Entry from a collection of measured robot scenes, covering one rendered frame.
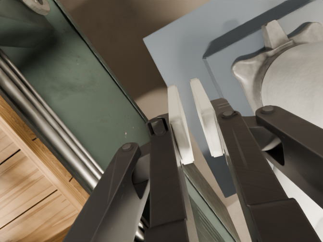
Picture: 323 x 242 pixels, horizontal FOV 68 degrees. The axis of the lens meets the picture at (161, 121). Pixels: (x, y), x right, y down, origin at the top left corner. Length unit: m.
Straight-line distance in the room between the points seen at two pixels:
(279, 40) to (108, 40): 0.97
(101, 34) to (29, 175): 0.94
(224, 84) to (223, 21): 0.13
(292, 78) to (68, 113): 0.65
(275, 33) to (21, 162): 0.52
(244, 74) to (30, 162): 0.43
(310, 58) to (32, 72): 0.73
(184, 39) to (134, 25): 0.78
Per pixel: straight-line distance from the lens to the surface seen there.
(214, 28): 0.55
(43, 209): 0.54
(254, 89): 0.49
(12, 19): 0.58
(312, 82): 0.34
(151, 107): 1.32
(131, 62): 1.30
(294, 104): 0.36
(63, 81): 0.81
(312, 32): 0.55
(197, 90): 0.16
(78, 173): 0.59
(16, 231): 0.60
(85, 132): 0.82
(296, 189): 0.40
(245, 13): 0.57
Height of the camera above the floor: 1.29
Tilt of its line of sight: 75 degrees down
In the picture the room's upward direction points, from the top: 180 degrees clockwise
